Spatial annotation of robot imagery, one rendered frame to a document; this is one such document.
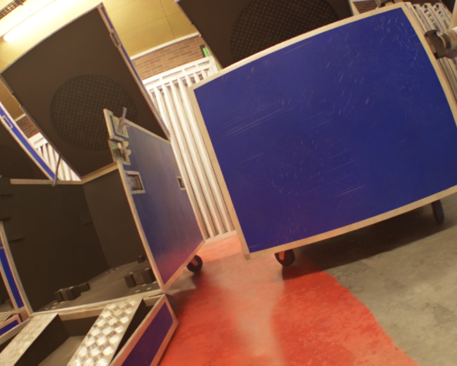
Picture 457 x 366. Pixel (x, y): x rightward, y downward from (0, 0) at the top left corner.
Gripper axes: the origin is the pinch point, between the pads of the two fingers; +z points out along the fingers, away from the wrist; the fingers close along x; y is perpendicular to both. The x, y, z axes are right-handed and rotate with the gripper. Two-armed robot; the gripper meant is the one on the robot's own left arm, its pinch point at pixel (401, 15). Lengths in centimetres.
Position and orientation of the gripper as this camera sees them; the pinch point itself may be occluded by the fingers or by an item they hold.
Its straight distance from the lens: 134.8
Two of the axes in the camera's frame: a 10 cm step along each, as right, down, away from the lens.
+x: -8.8, 3.2, 3.6
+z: 2.6, 9.5, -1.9
